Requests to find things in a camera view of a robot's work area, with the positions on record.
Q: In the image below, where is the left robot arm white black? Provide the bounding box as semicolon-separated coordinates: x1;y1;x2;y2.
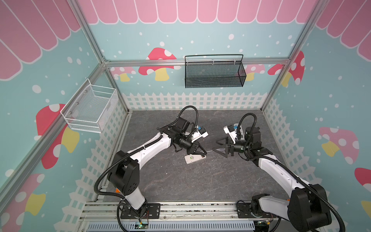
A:
94;115;208;211

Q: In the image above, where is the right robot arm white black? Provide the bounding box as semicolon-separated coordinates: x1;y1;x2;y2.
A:
213;113;346;232

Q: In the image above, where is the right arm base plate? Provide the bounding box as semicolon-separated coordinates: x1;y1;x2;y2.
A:
236;201;274;218

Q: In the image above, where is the white remote control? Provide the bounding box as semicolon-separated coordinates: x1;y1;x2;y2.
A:
184;154;206;164

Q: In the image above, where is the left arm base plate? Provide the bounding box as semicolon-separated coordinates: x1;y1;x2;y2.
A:
119;203;161;219

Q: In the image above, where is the white wire wall basket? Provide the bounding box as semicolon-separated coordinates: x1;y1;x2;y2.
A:
60;79;118;133

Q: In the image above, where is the aluminium front rail frame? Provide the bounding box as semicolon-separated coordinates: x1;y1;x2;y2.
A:
75;201;295;232

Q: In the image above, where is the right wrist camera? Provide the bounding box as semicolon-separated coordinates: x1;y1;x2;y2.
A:
223;124;238;144

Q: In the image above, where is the black mesh wall basket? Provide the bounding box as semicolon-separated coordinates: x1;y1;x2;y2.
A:
184;54;247;89

